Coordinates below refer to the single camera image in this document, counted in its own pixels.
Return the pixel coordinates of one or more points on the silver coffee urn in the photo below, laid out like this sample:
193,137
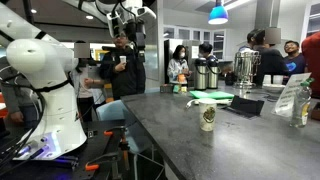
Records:
246,70

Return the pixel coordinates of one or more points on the small yellow box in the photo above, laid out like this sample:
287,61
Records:
183,89

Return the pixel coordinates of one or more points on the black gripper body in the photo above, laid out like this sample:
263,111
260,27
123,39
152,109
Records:
140,36

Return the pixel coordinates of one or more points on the green cutting mat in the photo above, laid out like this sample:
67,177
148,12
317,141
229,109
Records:
211,94

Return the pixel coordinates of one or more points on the small dark box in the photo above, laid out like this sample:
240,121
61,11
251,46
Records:
166,88

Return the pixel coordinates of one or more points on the white printed paper cup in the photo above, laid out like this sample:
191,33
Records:
207,115

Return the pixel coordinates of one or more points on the black flat pouch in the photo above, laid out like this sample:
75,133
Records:
246,106

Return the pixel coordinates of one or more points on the white paper sheet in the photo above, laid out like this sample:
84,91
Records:
222,101

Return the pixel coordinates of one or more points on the light blue chair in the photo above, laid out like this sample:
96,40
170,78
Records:
113,111

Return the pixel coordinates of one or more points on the white bowl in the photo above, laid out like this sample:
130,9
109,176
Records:
273,88

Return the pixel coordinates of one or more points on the woman with face mask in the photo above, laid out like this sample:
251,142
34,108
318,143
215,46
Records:
176,68

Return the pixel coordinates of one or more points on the small white held cup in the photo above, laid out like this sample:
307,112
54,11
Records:
123,59

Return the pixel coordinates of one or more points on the steel thermos dispenser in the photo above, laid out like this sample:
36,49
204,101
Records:
200,75
213,75

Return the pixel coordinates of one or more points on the clear bottle with green cap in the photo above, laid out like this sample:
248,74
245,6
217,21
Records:
301,106

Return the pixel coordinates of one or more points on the person in red top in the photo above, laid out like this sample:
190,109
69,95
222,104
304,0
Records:
312,60

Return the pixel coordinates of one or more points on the woman in white top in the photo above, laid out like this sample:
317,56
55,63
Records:
85,93

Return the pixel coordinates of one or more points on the dark haired person in back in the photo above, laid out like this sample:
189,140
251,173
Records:
206,50

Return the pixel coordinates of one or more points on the person in grey sweater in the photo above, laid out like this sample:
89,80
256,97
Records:
15,100

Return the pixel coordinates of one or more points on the man in blue shirt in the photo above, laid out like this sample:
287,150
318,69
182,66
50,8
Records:
295,63

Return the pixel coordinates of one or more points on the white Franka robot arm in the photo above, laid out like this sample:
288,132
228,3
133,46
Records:
50,100

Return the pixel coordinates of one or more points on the steel range hood duct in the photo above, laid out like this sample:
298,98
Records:
265,13

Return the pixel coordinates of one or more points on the white printed table sign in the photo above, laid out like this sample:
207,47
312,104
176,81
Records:
289,96

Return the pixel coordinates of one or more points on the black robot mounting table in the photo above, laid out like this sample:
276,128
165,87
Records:
96,146

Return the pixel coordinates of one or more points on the small green box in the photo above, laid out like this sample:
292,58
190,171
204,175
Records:
176,89

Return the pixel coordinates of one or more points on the blue pendant lamp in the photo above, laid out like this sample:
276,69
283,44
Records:
218,15

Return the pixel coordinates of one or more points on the person in black jacket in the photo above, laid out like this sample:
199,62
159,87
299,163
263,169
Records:
123,80

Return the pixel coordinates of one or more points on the bearded man in dark shirt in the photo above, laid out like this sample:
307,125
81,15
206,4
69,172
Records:
270,61

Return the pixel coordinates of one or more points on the white stacked cups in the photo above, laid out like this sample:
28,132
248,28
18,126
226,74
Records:
278,79
267,79

